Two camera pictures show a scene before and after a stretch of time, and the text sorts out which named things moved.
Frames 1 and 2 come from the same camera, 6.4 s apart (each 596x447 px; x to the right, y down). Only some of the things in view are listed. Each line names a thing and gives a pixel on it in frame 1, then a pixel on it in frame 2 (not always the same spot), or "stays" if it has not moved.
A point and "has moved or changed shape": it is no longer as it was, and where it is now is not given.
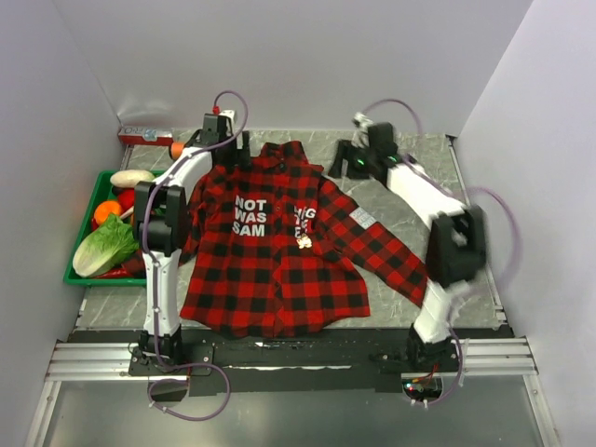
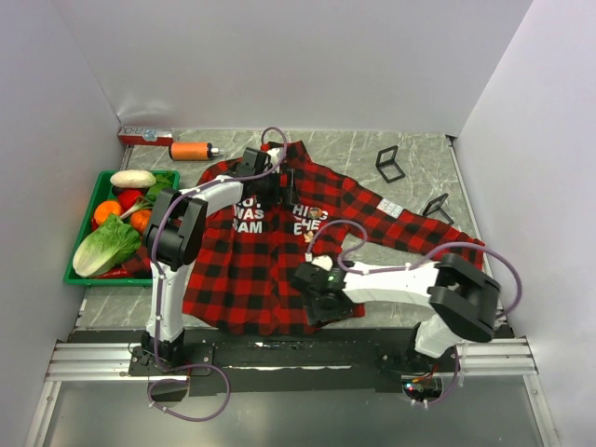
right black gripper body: (359, 162) to (320, 310)
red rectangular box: (145, 136) stays
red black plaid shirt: (277, 249) has moved or changed shape
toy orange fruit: (105, 208) stays
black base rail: (285, 361) stays
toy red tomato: (127, 197) stays
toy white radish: (128, 178) stays
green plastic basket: (102, 192) stays
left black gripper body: (231, 154) to (270, 193)
